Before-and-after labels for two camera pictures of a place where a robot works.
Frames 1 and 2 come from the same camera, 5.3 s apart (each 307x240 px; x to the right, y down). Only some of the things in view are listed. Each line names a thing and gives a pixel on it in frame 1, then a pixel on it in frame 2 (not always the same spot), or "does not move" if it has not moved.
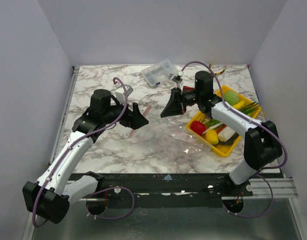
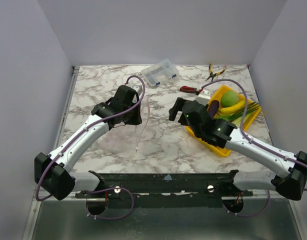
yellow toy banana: (240, 105) does not move
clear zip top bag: (172, 134) → (140, 128)
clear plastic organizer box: (159, 73) does not move
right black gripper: (181, 102) → (180, 110)
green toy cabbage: (231, 97) does not move
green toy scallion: (250, 108) does not move
